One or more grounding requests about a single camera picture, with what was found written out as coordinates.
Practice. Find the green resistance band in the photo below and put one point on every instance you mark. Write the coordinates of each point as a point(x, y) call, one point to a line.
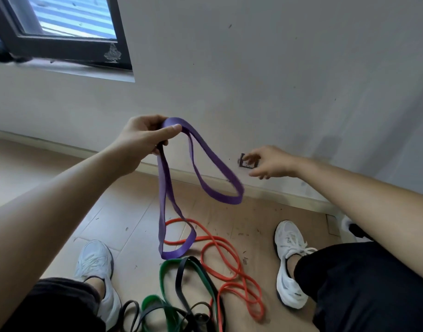
point(165, 269)

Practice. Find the white window sill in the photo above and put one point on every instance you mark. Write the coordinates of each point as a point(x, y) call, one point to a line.
point(87, 70)

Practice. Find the person's left hand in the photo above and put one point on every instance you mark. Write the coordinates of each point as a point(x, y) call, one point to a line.
point(135, 141)

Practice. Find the thin black resistance band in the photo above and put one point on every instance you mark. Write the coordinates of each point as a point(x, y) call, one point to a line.
point(128, 307)

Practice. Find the person's right thumb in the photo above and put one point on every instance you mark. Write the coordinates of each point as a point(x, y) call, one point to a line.
point(259, 172)

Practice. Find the person's left forearm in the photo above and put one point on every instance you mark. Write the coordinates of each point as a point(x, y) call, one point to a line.
point(49, 217)

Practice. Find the white and black object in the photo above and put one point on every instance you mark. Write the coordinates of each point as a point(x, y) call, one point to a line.
point(353, 229)

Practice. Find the beige baseboard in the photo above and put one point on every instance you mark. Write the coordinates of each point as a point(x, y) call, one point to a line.
point(183, 174)

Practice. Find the person's right hand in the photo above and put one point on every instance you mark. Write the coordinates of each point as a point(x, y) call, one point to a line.
point(277, 162)

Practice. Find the person's black trousers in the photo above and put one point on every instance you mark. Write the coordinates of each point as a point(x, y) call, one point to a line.
point(367, 290)

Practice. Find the person's right forearm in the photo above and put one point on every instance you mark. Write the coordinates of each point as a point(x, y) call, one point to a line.
point(363, 203)

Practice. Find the black window frame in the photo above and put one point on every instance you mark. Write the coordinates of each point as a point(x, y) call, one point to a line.
point(59, 46)

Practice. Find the orange resistance band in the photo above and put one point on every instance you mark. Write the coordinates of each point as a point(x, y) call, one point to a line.
point(244, 276)

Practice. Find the person's white shoe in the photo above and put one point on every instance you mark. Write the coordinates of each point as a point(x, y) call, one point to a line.
point(94, 262)
point(289, 238)

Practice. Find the person's left thumb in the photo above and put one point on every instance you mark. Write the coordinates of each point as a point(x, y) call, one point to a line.
point(168, 131)

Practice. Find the wide black resistance band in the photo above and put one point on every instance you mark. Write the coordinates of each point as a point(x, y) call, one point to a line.
point(179, 273)

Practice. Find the metal wall bracket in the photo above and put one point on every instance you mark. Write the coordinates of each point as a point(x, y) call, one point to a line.
point(245, 164)

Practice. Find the purple resistance band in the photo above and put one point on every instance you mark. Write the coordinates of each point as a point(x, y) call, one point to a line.
point(165, 190)

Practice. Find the person's white right shoe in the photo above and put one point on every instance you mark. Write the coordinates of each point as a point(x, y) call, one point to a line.
point(289, 238)

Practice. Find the person's white left shoe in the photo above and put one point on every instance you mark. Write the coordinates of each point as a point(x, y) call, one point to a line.
point(94, 262)

